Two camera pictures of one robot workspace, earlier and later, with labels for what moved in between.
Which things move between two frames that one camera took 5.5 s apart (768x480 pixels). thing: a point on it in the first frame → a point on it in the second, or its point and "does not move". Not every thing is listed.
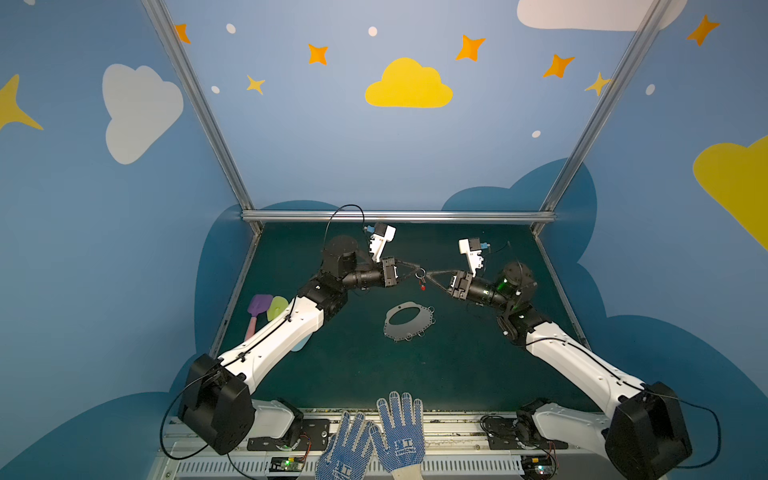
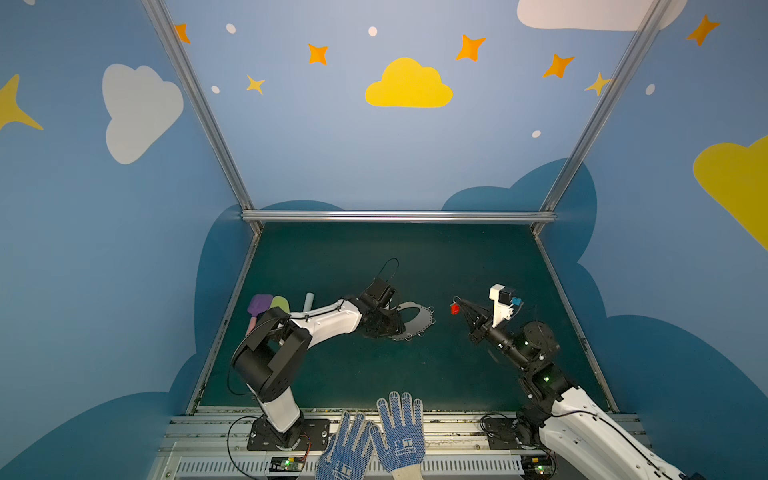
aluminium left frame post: (177, 51) does not move
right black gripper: (456, 284) → (480, 327)
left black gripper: (390, 271) → (388, 321)
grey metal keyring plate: (408, 319) does not move
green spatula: (277, 305) does not move
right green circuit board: (538, 466) does not move
